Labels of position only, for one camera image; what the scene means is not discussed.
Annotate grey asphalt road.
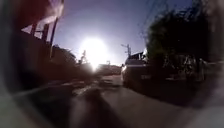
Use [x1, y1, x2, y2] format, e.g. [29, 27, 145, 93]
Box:
[0, 73, 224, 128]

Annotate dark trees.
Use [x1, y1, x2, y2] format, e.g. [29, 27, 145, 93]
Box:
[145, 0, 224, 83]

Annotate distant low building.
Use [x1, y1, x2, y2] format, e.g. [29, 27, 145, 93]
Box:
[95, 63, 123, 77]

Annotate utility pole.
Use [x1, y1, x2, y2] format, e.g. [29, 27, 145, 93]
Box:
[120, 43, 133, 60]

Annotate slanted pole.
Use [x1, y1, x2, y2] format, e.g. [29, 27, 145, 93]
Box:
[48, 16, 60, 60]

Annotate dark boundary wall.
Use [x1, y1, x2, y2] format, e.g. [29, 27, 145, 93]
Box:
[9, 31, 96, 92]

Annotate red building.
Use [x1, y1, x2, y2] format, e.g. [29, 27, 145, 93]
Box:
[13, 0, 66, 44]

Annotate dark parked car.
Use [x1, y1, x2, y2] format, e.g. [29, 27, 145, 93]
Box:
[120, 52, 155, 90]

